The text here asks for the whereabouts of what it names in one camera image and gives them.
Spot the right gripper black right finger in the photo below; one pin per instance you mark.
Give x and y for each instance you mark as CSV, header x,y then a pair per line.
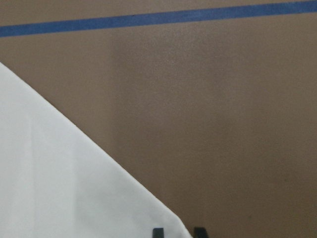
x,y
200,232

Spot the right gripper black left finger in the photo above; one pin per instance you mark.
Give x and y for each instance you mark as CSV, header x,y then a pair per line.
x,y
158,233

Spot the white printed t-shirt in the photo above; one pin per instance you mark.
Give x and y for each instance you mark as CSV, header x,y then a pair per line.
x,y
55,182

